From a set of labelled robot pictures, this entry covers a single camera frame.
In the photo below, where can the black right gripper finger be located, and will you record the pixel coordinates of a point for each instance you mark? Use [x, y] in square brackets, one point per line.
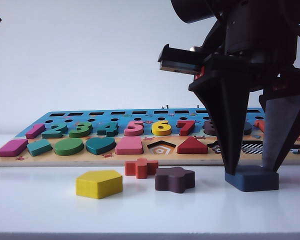
[230, 105]
[282, 117]

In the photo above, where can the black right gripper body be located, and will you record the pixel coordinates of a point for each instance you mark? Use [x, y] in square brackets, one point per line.
[257, 32]

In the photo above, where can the navy square block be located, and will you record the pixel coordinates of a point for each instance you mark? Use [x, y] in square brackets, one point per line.
[252, 181]

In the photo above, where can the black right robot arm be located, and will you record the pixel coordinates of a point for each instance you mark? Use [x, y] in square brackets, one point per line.
[192, 10]

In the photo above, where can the orange-red number ten piece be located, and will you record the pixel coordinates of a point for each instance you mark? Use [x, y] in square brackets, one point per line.
[260, 125]

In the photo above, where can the navy number nine piece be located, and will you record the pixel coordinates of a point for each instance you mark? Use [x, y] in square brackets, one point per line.
[247, 128]

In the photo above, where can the dark brown number eight piece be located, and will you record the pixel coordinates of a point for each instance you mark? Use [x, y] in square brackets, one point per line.
[208, 128]

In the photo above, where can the red number seven piece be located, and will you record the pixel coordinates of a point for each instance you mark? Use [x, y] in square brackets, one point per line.
[187, 127]

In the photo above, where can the red triangle block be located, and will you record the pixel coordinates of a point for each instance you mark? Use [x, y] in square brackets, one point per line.
[192, 147]

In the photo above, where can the yellow number six piece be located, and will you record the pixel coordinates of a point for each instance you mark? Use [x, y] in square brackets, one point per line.
[162, 128]

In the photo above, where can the dark brown star block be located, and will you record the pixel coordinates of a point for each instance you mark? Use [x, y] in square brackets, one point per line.
[174, 180]

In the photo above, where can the pink number five piece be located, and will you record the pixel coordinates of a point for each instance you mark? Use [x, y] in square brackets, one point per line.
[135, 128]

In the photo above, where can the pink trapezoid block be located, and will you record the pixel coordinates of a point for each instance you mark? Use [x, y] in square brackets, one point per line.
[129, 146]

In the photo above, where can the orange cross block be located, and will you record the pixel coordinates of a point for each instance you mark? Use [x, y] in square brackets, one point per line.
[141, 168]

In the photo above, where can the magenta number one piece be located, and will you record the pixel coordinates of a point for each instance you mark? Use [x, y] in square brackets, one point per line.
[35, 131]

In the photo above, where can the teal number four piece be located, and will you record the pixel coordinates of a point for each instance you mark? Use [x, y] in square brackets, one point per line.
[109, 129]

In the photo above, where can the teal number two piece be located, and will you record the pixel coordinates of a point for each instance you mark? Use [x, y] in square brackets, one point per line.
[55, 130]

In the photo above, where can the magenta rectangle block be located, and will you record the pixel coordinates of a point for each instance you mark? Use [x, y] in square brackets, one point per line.
[12, 148]

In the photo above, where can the teal heart block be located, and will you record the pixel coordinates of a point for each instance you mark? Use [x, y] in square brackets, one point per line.
[100, 145]

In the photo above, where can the teal parallelogram block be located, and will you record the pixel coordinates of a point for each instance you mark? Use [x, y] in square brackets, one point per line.
[39, 147]

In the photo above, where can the green number three piece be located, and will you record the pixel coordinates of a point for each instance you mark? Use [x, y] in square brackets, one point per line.
[81, 130]

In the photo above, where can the green oval block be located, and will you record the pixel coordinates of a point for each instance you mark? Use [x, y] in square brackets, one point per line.
[68, 146]

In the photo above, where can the wooden number shape puzzle board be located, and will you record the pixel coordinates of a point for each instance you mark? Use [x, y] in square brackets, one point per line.
[90, 160]

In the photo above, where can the yellow pentagon block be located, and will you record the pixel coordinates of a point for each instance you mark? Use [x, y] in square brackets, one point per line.
[98, 185]

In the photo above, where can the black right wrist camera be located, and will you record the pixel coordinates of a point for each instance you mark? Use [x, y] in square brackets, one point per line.
[180, 58]

